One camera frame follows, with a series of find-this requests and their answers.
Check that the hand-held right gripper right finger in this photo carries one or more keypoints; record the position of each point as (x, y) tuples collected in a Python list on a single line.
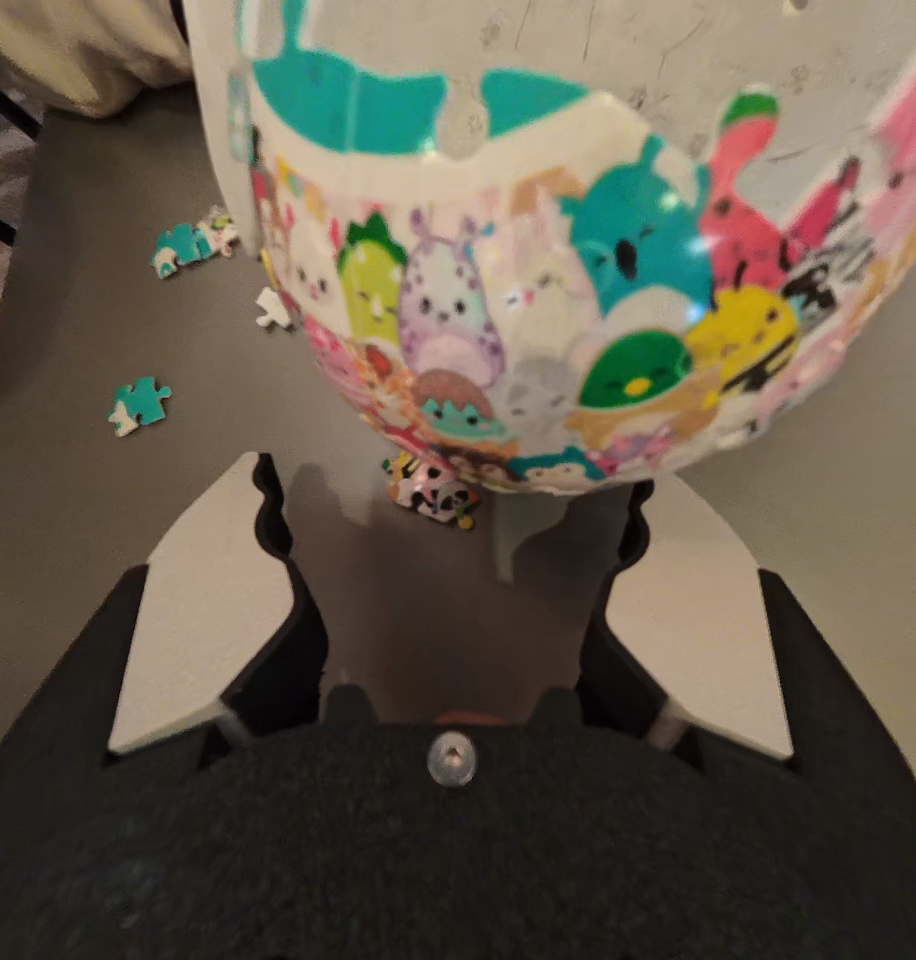
[(705, 622)]

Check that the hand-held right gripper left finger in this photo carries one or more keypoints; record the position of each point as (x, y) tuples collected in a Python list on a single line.
[(202, 622)]

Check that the teal white puzzle piece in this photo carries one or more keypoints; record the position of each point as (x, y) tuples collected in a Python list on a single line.
[(142, 405)]

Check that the colourful panda puzzle piece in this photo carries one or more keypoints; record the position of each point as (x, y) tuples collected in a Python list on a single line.
[(431, 495)]

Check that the joined colourful teal puzzle pieces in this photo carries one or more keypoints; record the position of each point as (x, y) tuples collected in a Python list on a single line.
[(191, 246)]

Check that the colourful puzzle ball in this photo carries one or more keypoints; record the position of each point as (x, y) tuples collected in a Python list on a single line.
[(578, 262)]

